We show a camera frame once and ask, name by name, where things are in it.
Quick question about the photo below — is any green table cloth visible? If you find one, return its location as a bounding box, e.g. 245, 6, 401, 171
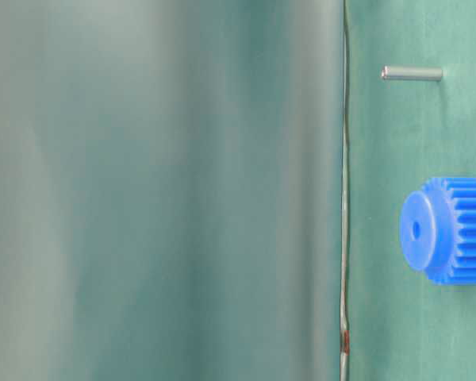
347, 1, 476, 380

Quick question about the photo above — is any thin grey cable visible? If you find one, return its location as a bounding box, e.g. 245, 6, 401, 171
338, 0, 351, 381

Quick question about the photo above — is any small grey metal shaft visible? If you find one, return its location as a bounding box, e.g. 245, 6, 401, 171
381, 65, 443, 82

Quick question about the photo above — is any blue plastic spur gear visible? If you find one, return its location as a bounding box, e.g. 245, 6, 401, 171
400, 177, 476, 285

